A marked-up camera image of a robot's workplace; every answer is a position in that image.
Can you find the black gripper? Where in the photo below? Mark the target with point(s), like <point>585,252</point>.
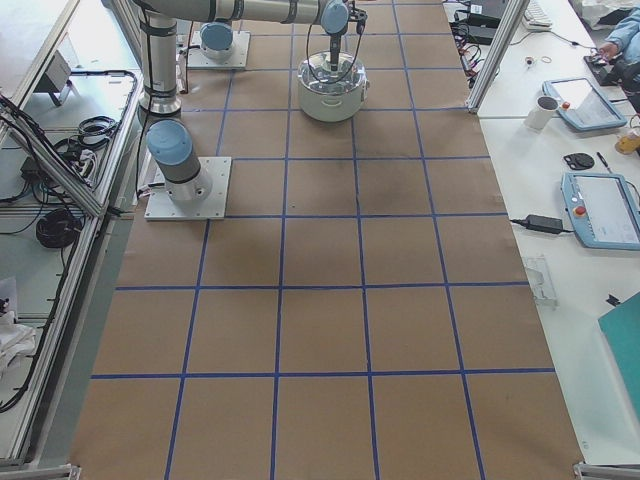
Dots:
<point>334,44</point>

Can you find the glass pot lid with knob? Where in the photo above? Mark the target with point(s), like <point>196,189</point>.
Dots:
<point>316,75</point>

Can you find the pale green cooking pot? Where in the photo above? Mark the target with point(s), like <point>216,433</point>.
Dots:
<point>327,108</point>

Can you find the white mug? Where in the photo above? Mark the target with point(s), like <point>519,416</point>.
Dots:
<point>544,109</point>

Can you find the upper blue teach pendant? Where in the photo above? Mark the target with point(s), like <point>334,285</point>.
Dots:
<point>583,105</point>

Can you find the blue teach pendant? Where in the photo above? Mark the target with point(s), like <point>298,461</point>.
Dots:
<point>583,105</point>
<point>601,210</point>

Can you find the black round disc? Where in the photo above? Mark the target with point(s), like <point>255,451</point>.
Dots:
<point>579,161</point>

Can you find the brown paper table mat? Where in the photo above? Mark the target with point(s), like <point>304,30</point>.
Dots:
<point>362,311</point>

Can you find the black power brick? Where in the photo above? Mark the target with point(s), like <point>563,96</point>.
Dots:
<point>544,224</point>

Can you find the black pen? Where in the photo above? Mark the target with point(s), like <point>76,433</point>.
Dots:
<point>604,162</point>

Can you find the clear plastic holder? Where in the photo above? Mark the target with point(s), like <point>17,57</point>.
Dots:
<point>540,281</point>

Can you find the lower blue teach pendant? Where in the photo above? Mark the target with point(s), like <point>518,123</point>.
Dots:
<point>601,210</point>

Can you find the teal board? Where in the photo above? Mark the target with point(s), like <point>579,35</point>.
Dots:
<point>620,327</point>

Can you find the aluminium frame post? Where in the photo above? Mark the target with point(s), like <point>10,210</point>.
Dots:
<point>508,25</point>

